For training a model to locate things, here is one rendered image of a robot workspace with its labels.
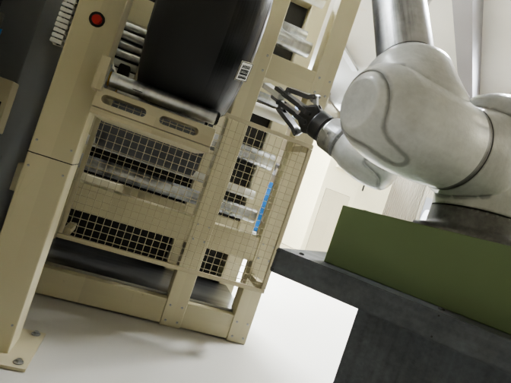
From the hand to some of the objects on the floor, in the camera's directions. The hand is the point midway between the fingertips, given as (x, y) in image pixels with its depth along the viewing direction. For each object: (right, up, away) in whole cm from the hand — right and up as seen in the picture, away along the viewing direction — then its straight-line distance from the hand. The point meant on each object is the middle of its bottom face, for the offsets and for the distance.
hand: (274, 91), depth 122 cm
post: (-88, -76, +15) cm, 118 cm away
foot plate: (-88, -76, +15) cm, 118 cm away
